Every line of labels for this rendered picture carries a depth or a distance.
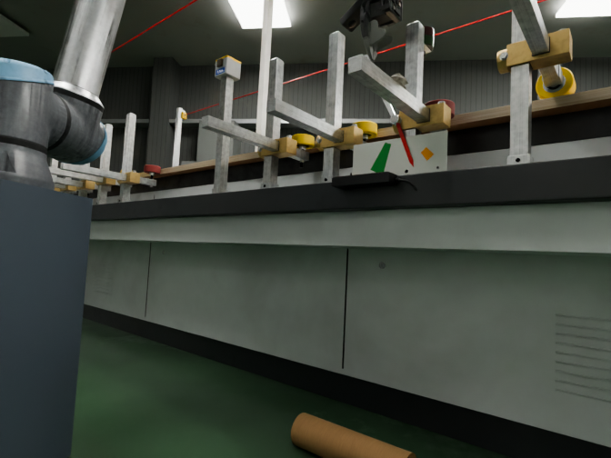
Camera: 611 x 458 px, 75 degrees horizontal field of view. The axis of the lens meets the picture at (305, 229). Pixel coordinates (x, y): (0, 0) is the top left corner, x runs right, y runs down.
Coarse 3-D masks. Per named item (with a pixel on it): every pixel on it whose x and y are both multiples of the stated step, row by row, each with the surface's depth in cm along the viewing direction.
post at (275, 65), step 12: (276, 60) 133; (276, 72) 133; (276, 84) 133; (276, 96) 133; (276, 120) 133; (276, 132) 133; (264, 156) 133; (264, 168) 133; (276, 168) 133; (264, 180) 132; (276, 180) 133
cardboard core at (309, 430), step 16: (304, 416) 101; (304, 432) 98; (320, 432) 96; (336, 432) 94; (352, 432) 93; (304, 448) 98; (320, 448) 94; (336, 448) 91; (352, 448) 89; (368, 448) 88; (384, 448) 87; (400, 448) 87
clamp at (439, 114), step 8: (440, 104) 95; (400, 112) 101; (432, 112) 96; (440, 112) 95; (448, 112) 97; (408, 120) 100; (432, 120) 96; (440, 120) 95; (448, 120) 97; (408, 128) 100; (416, 128) 99; (424, 128) 99; (432, 128) 99; (440, 128) 99
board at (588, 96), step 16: (560, 96) 95; (576, 96) 93; (592, 96) 91; (608, 96) 89; (480, 112) 106; (496, 112) 104; (544, 112) 98; (560, 112) 98; (384, 128) 124; (448, 128) 114; (464, 128) 113; (208, 160) 180; (240, 160) 166; (256, 160) 164; (144, 176) 216; (160, 176) 212
